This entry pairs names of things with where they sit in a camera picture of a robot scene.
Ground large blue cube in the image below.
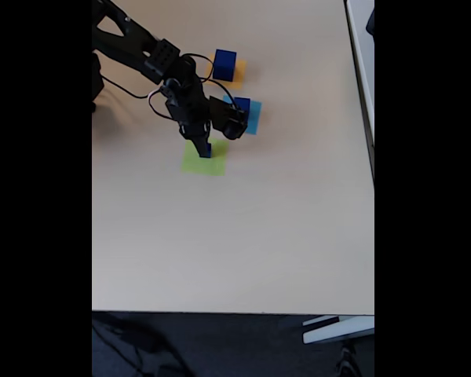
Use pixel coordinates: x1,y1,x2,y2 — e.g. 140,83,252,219
213,49,237,82

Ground black floor cables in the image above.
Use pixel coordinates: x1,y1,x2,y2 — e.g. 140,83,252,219
92,313,189,377

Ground orange paper square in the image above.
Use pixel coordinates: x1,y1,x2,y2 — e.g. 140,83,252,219
203,54,247,90

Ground thin arm servo wire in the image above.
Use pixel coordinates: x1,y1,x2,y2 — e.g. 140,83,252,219
148,88,181,123

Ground blue paper square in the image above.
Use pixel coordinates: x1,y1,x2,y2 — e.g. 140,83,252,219
222,93,263,136

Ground green paper square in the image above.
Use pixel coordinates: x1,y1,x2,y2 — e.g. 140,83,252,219
181,137,229,177

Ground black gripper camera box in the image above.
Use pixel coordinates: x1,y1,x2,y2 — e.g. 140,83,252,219
208,96,247,141

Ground white table foot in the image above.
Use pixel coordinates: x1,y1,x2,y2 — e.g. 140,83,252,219
301,315,375,346

